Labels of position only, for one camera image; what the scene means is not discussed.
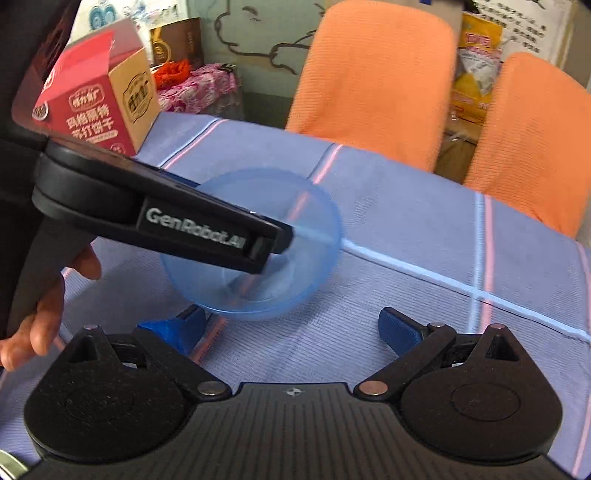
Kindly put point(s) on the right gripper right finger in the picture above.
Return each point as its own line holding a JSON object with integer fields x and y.
{"x": 478, "y": 398}

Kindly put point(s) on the framed chinese text poster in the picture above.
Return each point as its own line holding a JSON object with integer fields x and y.
{"x": 542, "y": 28}

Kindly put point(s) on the left orange chair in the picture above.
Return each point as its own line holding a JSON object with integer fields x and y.
{"x": 378, "y": 77}

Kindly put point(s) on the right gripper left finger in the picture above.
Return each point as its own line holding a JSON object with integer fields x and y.
{"x": 110, "y": 398}

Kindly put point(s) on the yellow snack bag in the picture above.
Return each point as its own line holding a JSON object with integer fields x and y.
{"x": 479, "y": 54}

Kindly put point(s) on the orange chair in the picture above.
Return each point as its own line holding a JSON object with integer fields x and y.
{"x": 378, "y": 77}
{"x": 533, "y": 153}

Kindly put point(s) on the right orange chair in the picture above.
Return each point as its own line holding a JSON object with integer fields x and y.
{"x": 533, "y": 153}

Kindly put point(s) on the pink floral fabric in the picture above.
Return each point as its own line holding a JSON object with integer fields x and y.
{"x": 213, "y": 89}

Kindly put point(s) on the blue plaid tablecloth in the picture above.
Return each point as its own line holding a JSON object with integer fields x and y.
{"x": 281, "y": 404}

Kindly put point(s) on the person's left hand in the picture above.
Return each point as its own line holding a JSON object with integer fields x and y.
{"x": 37, "y": 331}

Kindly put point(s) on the red cracker box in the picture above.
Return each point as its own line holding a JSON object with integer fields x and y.
{"x": 101, "y": 91}

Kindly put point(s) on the translucent blue plastic bowl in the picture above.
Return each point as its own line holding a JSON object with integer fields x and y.
{"x": 293, "y": 263}

